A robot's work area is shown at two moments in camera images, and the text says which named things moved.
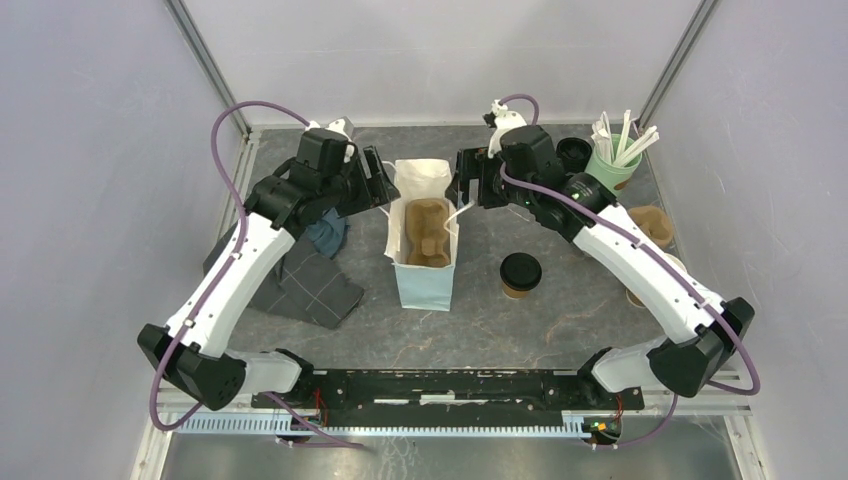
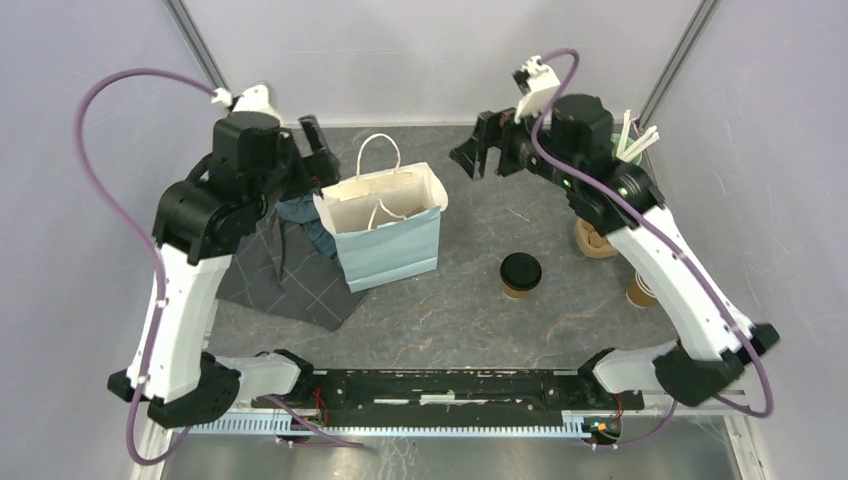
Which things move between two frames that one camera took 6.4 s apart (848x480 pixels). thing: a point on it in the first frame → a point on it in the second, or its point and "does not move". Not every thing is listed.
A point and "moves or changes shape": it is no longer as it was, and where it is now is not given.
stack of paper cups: x=635 y=300 does not move
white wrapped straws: x=602 y=135 does not move
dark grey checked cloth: x=305 y=285 does not move
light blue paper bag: x=421 y=233 moves or changes shape
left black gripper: x=374 y=190 → x=319 y=169
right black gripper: x=474 y=163 → x=494 y=129
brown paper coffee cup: x=514 y=293 does not move
